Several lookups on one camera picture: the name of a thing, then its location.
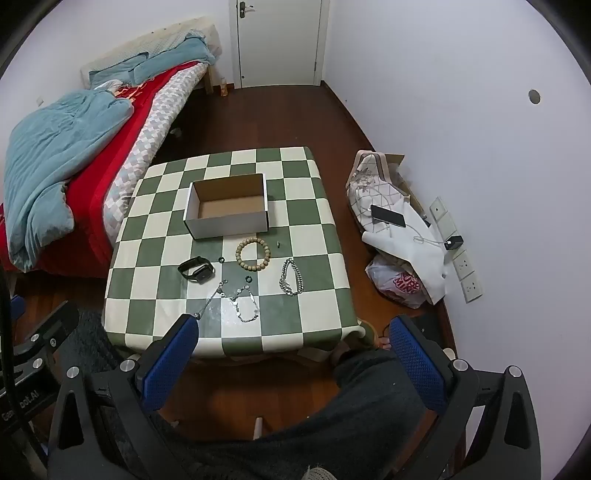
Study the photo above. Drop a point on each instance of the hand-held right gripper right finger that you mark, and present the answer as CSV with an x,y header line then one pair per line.
x,y
420,369

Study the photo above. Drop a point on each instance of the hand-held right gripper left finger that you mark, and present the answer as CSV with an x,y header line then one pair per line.
x,y
170,367

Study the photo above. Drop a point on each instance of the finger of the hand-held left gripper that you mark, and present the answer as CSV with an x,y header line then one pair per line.
x,y
17,307
51,330

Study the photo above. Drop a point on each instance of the black smart band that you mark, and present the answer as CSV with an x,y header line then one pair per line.
x,y
196,272

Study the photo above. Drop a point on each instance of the white cardboard box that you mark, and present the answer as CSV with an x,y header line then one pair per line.
x,y
226,224

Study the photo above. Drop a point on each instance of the black flat floor item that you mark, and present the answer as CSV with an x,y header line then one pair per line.
x,y
427,327

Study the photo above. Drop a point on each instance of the dark grey fluffy cloth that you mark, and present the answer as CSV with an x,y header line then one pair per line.
x,y
97,341

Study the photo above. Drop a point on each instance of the person's foot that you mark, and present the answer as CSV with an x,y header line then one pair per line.
x,y
369,339

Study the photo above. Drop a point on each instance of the white red plastic bag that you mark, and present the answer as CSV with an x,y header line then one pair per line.
x,y
397,284

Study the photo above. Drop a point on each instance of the person's dark trouser leg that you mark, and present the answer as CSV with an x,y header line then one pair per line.
x,y
323,415

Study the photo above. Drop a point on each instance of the white table leg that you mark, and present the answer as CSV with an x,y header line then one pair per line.
x,y
258,428

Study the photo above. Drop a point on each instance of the black charger plug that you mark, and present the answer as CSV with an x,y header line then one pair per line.
x,y
454,242

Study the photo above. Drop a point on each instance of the bed with blankets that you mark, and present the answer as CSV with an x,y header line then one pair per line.
x,y
92,194

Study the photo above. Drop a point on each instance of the green white checkered tablecloth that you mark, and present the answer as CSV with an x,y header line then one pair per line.
x,y
304,277

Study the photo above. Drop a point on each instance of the large blue blanket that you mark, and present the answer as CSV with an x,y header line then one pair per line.
x,y
51,157

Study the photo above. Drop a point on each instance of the black smartphone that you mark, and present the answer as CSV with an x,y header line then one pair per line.
x,y
388,215

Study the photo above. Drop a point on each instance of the brown cardboard sheet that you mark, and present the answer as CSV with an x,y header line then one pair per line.
x,y
406,180

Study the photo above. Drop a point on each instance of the white patterned bag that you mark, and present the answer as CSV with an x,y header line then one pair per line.
x,y
369,184

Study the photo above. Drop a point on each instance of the grey checkered mattress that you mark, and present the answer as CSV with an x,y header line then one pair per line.
x,y
152,134

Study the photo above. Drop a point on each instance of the wooden bed leg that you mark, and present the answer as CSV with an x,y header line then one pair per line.
x,y
210,81

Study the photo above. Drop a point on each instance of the folded blue blanket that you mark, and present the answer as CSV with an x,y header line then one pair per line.
x,y
175,57

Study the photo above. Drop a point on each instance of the cream pillow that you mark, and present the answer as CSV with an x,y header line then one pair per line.
x,y
152,39

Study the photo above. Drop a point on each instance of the white door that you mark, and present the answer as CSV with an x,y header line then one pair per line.
x,y
277,41

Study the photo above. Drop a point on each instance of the white wall socket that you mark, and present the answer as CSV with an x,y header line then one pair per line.
x,y
438,208
472,287
448,227
463,265

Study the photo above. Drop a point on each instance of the round wall hole cover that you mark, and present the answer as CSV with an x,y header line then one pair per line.
x,y
534,97

